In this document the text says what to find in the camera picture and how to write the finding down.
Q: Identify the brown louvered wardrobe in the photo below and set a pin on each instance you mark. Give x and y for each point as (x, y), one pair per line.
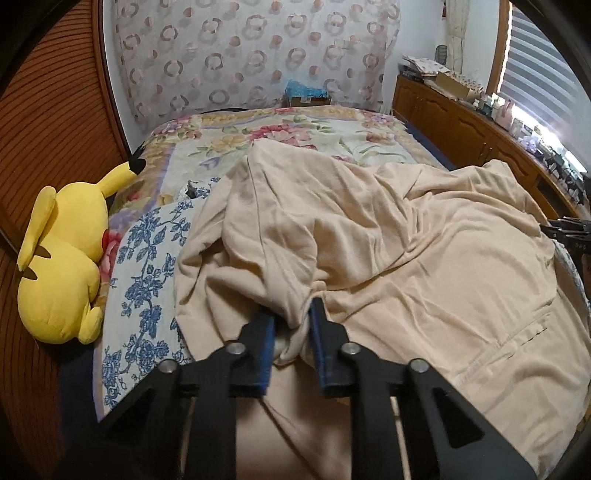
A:
(58, 125)

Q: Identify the cardboard box on cabinet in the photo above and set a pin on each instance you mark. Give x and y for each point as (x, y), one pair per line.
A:
(458, 86)

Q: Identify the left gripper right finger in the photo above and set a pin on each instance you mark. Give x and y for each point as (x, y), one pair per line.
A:
(407, 420)

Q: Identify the rose pattern fleece blanket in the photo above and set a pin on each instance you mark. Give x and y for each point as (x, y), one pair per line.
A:
(189, 154)

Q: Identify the yellow Pikachu plush toy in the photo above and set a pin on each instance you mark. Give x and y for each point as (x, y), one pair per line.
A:
(59, 257)

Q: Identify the cream side window curtain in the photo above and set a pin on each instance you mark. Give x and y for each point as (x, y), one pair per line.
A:
(457, 22)

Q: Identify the blue item on box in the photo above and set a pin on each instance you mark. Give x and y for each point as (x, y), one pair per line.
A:
(296, 94)

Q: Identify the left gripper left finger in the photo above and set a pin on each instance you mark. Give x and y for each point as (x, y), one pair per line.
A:
(179, 422)

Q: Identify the pink bottle on cabinet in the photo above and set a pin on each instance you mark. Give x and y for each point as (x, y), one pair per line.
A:
(504, 117)

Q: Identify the beige printed t-shirt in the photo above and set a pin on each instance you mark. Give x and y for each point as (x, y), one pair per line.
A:
(415, 262)

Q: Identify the folded patterned cloth stack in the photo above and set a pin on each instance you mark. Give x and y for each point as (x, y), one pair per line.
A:
(426, 67)

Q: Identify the zebra roller window blind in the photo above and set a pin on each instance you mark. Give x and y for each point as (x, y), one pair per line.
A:
(541, 83)

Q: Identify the circle pattern sheer curtain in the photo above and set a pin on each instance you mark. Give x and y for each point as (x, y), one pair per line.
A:
(182, 57)

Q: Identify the blue floral white bedsheet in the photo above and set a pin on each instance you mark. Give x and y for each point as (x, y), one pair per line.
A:
(139, 329)

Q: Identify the wooden sideboard cabinet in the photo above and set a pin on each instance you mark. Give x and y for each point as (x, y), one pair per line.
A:
(468, 138)

